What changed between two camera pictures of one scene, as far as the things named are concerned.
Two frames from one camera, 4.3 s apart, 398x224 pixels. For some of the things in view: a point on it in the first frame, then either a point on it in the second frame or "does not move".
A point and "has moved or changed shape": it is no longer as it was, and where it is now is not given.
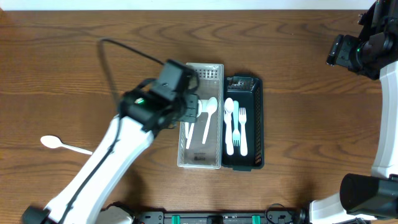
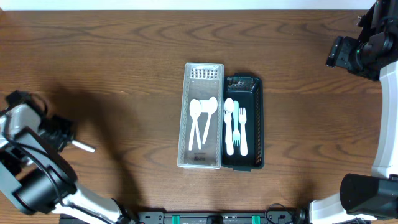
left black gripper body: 190,108 to 62,134
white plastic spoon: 199,110 has moved or changed shape
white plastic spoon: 53,142 has moved or changed shape
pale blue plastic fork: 236,134 does not move
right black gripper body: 347,50 does not move
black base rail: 148,217 does not move
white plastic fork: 244,145 does not move
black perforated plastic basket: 249,91 does not move
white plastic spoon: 186,126 to 198,132
